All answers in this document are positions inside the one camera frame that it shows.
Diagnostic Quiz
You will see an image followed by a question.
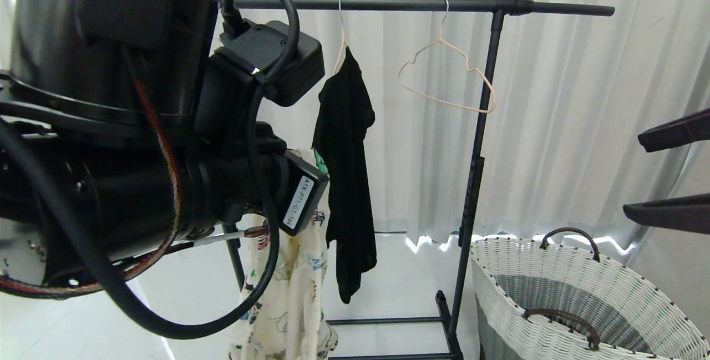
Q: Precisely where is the pink clothes hanger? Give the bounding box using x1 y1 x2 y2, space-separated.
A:
398 0 496 114
333 0 350 75

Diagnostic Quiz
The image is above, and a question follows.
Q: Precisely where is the black clothes rack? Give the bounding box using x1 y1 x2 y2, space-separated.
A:
222 0 615 360

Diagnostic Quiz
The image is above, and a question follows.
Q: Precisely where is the cream printed garment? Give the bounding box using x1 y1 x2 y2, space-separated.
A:
229 148 339 360

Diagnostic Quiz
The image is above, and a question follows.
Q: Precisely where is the white curtain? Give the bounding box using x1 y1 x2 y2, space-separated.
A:
183 0 710 250

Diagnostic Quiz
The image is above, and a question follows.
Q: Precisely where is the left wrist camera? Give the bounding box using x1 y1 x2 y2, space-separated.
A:
214 19 326 108

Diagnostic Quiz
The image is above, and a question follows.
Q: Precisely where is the white laundry basket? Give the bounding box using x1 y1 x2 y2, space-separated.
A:
470 228 710 360

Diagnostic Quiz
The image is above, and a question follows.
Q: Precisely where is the black garment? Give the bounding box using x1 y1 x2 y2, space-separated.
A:
312 47 378 305

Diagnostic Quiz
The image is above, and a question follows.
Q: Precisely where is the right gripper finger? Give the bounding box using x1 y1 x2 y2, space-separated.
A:
638 108 710 153
623 194 710 235

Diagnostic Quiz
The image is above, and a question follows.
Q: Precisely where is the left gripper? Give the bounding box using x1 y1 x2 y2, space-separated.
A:
194 149 329 236

